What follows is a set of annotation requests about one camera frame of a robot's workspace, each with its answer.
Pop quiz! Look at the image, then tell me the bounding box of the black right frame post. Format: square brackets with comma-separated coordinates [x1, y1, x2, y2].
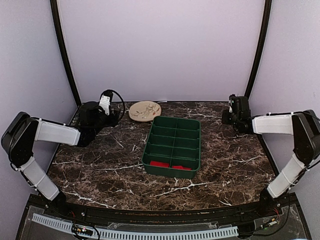
[244, 0, 273, 99]

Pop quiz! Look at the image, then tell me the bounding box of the beige bird pattern plate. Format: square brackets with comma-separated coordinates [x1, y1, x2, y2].
[128, 100, 162, 123]

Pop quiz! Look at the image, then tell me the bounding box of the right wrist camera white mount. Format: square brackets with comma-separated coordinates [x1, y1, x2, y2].
[228, 94, 236, 113]

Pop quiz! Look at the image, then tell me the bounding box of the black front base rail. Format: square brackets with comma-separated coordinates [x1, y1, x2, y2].
[27, 192, 298, 226]

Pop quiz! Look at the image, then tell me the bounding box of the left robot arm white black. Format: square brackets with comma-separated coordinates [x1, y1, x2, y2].
[1, 101, 124, 218]

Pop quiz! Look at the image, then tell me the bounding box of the green divided plastic organizer tray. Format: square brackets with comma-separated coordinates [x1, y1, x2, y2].
[141, 116, 201, 180]

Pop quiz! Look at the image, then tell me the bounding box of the red sock plain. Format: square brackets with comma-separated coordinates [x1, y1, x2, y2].
[171, 165, 192, 171]

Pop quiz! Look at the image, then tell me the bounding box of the white slotted cable duct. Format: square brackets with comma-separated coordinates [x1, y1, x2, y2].
[31, 213, 239, 240]

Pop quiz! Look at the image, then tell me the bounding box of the red Santa sock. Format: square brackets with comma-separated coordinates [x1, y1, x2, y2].
[149, 161, 170, 168]

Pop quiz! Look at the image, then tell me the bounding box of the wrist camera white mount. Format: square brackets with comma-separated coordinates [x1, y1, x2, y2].
[228, 94, 236, 113]
[99, 89, 113, 116]

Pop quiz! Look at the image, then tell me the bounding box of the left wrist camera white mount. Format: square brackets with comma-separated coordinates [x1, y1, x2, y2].
[99, 89, 113, 116]

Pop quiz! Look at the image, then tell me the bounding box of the black frame post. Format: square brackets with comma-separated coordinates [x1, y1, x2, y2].
[244, 0, 273, 99]
[49, 0, 82, 107]

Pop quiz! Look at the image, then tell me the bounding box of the black left frame post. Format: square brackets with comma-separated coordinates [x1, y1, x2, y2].
[49, 0, 82, 107]

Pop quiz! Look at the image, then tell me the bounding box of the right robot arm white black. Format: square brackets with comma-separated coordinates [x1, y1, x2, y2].
[221, 94, 320, 217]

